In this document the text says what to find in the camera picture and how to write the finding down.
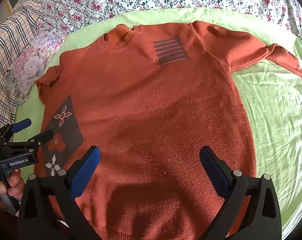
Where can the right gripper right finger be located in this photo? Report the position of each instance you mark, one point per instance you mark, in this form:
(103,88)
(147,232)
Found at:
(251,208)

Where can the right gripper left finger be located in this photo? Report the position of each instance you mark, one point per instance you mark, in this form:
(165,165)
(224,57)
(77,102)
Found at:
(48,208)

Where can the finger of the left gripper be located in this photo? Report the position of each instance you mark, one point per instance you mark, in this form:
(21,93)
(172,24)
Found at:
(9,130)
(29,146)

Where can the orange knit sweater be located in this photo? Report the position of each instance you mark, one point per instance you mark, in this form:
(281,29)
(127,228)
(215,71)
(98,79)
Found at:
(149,97)

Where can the person left hand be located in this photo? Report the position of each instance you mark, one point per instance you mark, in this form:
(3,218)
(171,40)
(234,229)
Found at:
(15,188)

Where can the pastel floral pillow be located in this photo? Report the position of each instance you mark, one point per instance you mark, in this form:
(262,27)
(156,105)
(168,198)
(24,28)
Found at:
(32,62)

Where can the plaid checked pillow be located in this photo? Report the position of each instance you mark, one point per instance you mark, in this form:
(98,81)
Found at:
(16,32)

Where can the light green bed sheet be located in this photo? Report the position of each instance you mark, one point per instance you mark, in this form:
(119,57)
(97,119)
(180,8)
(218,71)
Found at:
(271,95)

